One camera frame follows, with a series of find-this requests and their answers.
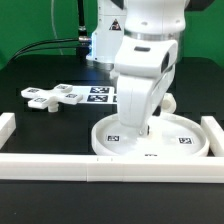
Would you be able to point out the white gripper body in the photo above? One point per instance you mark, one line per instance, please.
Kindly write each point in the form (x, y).
(145, 71)

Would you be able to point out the white right fence bar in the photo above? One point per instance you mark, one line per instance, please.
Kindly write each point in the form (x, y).
(215, 134)

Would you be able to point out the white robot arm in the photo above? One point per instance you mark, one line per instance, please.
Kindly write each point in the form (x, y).
(147, 20)

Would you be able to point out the white marker sheet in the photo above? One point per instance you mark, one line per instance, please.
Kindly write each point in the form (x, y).
(96, 94)

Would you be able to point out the white round table top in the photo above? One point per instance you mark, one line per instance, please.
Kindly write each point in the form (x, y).
(169, 136)

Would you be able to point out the white fence bar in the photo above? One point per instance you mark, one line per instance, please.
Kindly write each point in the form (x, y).
(215, 134)
(112, 169)
(7, 127)

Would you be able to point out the white left fence bar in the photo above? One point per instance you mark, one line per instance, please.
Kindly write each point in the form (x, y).
(7, 127)

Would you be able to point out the black upright cable connector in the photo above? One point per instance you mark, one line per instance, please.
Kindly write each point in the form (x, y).
(82, 50)

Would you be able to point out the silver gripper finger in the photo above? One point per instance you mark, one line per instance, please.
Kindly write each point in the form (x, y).
(144, 131)

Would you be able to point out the white cross-shaped table base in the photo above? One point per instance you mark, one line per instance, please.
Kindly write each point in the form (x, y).
(50, 99)

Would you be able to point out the white front fence bar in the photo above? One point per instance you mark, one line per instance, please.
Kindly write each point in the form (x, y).
(112, 169)

